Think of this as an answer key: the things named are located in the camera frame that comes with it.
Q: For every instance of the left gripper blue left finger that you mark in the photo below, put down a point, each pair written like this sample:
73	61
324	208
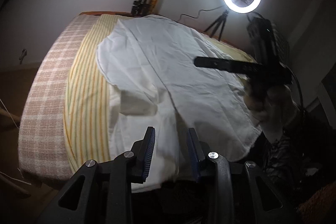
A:
143	153

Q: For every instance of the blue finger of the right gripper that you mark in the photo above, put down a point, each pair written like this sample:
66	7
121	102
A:
231	66

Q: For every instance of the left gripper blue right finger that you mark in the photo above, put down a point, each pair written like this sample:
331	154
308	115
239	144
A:
198	161

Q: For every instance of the white shirt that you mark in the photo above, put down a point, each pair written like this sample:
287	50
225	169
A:
148	64

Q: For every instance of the right gloved hand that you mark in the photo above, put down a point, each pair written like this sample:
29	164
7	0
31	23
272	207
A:
275	110

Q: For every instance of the yellow striped bed sheet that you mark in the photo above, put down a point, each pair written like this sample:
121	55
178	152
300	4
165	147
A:
86	109

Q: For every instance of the pink checked mattress cover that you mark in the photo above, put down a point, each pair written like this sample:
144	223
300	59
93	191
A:
41	147

